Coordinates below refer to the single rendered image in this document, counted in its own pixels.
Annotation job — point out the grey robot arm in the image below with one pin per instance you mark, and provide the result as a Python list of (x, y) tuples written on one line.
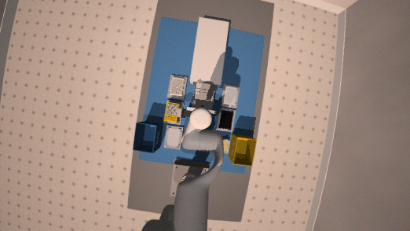
[(190, 207)]

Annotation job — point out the yellow open-top bin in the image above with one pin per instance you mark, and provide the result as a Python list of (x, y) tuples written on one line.
[(243, 153)]

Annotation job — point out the blue bench mat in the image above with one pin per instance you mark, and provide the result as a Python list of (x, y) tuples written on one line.
[(173, 56)]

